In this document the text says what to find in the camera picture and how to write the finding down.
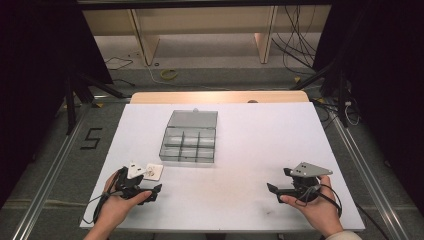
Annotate light wooden shelf unit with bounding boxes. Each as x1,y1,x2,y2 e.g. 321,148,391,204
81,4,332,67

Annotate small white square packet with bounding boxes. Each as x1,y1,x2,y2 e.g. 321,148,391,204
142,162,165,182

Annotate clear plastic compartment box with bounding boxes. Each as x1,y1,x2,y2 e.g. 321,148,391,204
158,109,219,165

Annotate person's right hand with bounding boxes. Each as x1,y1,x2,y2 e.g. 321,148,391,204
279,175,345,239

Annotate black curtain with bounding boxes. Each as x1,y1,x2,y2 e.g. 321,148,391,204
0,0,114,209
312,0,424,214

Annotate bundle of black cables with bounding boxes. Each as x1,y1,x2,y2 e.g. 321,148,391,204
270,4,318,74

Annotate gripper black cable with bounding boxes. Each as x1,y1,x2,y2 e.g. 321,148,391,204
81,169,122,225
294,183,392,240

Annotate black tripod stand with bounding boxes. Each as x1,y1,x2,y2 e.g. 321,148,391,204
64,70,132,136

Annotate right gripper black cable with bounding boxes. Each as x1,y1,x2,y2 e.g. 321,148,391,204
294,183,392,240

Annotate metal floor rail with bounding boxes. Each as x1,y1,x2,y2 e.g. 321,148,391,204
10,104,93,240
328,108,412,240

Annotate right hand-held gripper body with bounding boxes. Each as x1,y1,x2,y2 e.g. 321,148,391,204
283,161,334,204

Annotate white floor cable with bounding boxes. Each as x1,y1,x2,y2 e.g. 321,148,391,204
143,61,232,92

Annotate wooden table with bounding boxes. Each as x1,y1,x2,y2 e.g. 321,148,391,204
129,90,310,105

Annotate person's left hand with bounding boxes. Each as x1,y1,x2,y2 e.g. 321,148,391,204
99,169,153,231

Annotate white coiled cable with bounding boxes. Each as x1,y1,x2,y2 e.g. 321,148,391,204
344,100,362,127

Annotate thin black floor cable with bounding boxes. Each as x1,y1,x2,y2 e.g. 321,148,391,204
104,56,137,88

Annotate black metal stand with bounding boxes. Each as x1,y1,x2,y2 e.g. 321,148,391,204
290,58,350,129

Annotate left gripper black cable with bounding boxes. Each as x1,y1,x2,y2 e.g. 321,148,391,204
81,169,122,225

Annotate yellow tape roll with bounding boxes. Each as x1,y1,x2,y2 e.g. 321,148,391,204
160,68,179,81

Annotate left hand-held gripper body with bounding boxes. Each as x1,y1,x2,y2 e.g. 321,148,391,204
114,161,150,201

